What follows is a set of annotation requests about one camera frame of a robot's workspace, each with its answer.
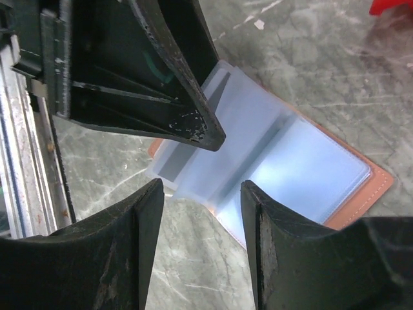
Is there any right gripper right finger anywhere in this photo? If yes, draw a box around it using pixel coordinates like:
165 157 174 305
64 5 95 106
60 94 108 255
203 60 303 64
241 181 412 309

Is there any brown leather card holder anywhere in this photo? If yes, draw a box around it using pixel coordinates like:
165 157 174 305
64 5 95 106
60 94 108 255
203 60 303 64
147 61 394 245

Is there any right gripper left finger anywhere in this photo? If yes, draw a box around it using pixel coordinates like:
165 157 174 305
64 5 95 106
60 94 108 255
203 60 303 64
1 179 165 309

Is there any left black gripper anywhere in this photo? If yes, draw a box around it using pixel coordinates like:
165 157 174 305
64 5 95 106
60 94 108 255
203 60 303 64
1 1 207 149

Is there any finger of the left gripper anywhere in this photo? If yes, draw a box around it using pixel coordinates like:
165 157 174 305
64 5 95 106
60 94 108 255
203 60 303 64
130 1 226 151

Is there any magnetic stripe card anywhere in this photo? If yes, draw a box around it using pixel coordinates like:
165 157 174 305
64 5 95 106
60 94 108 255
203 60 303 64
153 69 230 182

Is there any red bin with cards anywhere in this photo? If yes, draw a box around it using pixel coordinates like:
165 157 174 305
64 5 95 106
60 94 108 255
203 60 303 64
369 0 413 16

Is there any aluminium rail frame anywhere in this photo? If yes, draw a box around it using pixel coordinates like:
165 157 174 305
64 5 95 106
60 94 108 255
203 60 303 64
1 34 76 239

